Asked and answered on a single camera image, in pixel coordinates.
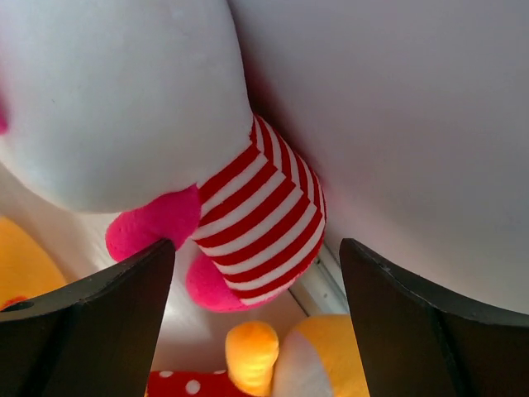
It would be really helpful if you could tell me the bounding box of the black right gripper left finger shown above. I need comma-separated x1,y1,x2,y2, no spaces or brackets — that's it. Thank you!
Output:
1,240,175,397

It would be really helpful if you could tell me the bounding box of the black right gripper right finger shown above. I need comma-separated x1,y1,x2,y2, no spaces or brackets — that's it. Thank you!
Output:
340,239,528,396

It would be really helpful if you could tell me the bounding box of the yellow plush front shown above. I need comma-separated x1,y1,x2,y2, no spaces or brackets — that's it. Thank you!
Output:
145,314,369,397

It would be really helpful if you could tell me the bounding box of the yellow plush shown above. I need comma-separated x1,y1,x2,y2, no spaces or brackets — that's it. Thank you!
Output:
0,216,67,310
145,314,369,397

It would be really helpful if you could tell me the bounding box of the yellow plush middle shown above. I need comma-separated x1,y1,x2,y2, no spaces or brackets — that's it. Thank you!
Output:
0,216,67,310

